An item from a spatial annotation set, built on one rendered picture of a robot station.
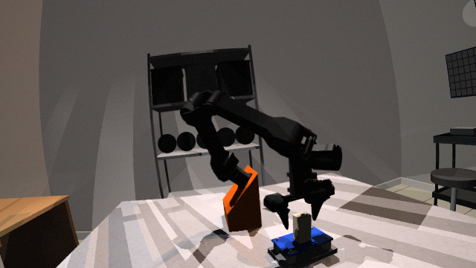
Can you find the blue board with square handle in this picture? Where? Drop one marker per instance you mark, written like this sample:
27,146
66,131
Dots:
303,237

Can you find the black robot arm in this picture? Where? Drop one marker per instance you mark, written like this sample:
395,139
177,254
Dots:
281,134

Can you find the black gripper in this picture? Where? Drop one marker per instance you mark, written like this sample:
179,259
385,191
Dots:
279,203

